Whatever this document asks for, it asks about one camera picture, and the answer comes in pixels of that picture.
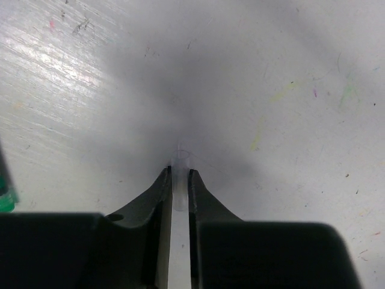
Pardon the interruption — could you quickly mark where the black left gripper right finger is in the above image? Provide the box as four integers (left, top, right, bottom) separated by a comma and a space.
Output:
188, 169, 242, 288

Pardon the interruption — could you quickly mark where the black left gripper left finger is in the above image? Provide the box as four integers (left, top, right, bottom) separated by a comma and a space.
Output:
105, 167, 172, 288

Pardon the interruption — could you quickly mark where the clear pen cap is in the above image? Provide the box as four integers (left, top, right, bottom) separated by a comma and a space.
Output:
171, 149, 190, 211

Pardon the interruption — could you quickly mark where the green capped pen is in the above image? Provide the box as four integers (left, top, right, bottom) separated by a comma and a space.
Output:
0, 148, 19, 213

